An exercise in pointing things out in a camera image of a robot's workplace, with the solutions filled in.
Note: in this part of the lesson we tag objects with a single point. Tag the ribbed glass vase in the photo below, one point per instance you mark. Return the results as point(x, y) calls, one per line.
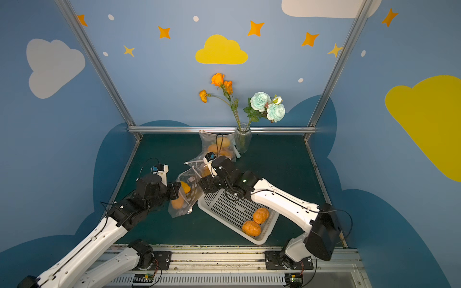
point(243, 136)

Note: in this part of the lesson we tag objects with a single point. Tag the clear zipper bag pink zipper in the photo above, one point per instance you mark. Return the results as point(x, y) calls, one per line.
point(210, 138)

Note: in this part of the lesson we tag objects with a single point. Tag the yellow orange potato basket right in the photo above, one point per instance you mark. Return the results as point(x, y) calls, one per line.
point(186, 188)

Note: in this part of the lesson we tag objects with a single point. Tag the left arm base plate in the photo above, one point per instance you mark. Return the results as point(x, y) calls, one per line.
point(159, 260)

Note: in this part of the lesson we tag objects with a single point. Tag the right aluminium frame post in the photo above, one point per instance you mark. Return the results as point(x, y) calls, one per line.
point(348, 46)

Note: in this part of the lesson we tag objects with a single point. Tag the wrinkled orange potato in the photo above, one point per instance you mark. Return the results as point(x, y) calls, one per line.
point(251, 228)
point(261, 215)

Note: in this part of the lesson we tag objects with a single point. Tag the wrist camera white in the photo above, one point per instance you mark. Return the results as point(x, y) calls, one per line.
point(208, 159)
point(161, 170)

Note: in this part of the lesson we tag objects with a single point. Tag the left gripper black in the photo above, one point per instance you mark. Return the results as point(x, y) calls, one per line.
point(172, 189)

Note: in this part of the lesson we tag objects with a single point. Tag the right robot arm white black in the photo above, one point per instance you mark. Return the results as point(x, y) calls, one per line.
point(319, 222)

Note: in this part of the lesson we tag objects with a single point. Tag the large orange potato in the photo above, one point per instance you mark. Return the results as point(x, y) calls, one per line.
point(213, 148)

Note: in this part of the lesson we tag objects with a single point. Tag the white perforated plastic basket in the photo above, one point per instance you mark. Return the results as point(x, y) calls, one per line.
point(234, 212)

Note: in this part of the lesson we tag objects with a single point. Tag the front aluminium rail bed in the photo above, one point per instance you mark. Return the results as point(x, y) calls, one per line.
point(221, 267)

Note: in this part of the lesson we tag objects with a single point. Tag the mint artificial rose stem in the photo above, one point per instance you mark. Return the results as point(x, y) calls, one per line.
point(261, 105)

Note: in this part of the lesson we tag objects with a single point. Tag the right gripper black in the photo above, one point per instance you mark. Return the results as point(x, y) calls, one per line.
point(208, 183)

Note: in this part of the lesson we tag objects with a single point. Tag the orange artificial flower stem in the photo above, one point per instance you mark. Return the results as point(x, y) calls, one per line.
point(226, 88)

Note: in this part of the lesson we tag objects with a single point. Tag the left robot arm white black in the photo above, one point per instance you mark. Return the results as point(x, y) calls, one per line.
point(119, 220)

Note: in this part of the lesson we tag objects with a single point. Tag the right controller board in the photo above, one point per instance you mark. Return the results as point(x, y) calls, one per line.
point(293, 281)

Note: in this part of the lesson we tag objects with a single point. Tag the aluminium frame post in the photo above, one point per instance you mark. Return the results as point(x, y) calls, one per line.
point(348, 46)
point(77, 28)

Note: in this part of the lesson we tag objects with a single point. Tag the spare clear zipper bag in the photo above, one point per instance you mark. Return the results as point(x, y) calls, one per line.
point(199, 166)

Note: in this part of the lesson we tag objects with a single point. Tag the controller board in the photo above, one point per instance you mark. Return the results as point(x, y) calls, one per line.
point(293, 281)
point(144, 279)

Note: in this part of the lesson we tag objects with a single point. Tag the light blue toy trowel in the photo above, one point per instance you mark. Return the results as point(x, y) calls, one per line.
point(237, 154)

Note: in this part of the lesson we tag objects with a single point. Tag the left aluminium frame post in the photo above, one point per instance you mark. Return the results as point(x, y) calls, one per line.
point(77, 28)

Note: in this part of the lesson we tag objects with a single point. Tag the left controller board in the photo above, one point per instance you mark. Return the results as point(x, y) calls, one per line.
point(144, 279)

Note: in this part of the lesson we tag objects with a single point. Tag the wrinkled orange potato bottom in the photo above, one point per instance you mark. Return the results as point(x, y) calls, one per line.
point(251, 228)

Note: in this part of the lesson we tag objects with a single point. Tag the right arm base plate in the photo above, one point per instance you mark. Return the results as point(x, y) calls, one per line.
point(276, 260)

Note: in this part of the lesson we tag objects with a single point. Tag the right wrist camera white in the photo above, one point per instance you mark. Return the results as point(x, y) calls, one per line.
point(208, 159)

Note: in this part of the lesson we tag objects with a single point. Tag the yellow green potato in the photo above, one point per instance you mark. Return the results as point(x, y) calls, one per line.
point(223, 142)

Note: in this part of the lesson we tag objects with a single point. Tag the aluminium back frame rail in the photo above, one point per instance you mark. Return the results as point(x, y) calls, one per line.
point(184, 130)

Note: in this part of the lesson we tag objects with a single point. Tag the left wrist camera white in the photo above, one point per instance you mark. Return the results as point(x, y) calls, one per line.
point(161, 170)

